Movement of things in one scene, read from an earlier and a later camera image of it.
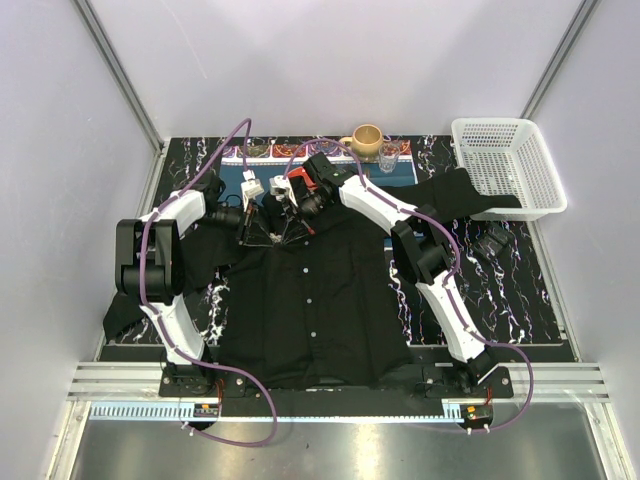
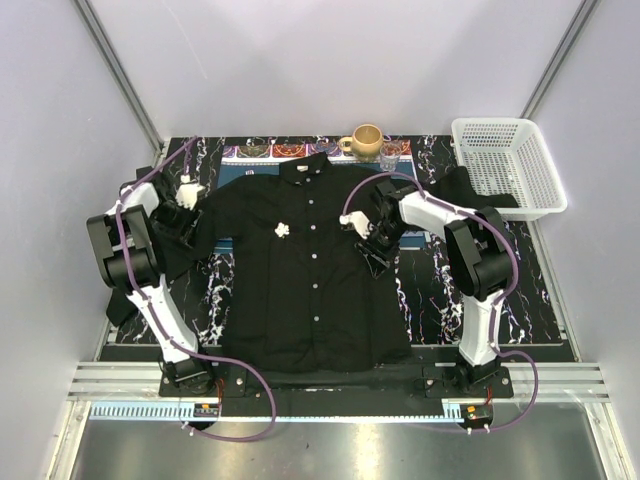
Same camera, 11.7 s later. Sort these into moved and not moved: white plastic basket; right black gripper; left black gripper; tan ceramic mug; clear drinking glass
Moved: right black gripper; left black gripper
Not moved: white plastic basket; tan ceramic mug; clear drinking glass
